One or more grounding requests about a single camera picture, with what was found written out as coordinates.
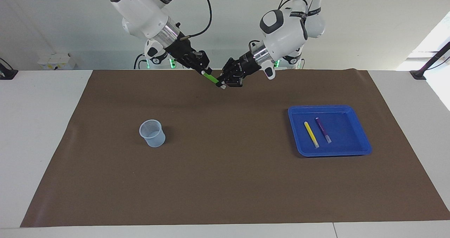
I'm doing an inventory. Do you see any brown table mat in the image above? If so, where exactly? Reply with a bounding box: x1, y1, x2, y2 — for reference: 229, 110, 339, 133
20, 69, 450, 228

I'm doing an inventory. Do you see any yellow marker pen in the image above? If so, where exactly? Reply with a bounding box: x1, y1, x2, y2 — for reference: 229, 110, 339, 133
304, 121, 320, 149

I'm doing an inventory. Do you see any blue plastic tray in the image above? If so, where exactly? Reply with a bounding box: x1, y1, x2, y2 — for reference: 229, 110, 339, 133
288, 105, 372, 157

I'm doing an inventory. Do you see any translucent plastic cup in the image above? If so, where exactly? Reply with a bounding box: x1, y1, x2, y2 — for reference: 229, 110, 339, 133
139, 119, 166, 148

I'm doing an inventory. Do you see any green marker pen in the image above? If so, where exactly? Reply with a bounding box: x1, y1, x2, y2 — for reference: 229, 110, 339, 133
201, 71, 226, 90

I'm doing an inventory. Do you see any white power strip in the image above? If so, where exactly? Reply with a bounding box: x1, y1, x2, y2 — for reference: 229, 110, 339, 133
38, 53, 76, 71

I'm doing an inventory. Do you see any purple marker pen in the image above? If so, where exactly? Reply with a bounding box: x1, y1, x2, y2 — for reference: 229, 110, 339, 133
315, 117, 332, 143

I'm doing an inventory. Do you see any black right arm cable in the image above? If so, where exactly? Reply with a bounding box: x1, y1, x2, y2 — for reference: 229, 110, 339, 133
165, 0, 213, 39

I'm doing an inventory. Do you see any black right base cable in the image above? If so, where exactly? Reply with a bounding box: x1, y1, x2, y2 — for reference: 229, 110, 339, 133
133, 53, 147, 70

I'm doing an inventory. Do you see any black stand with pole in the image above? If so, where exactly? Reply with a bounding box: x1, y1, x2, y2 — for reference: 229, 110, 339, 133
410, 41, 450, 80

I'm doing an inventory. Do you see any black table clamp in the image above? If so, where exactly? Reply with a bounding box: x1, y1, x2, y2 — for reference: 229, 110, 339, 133
0, 58, 19, 80

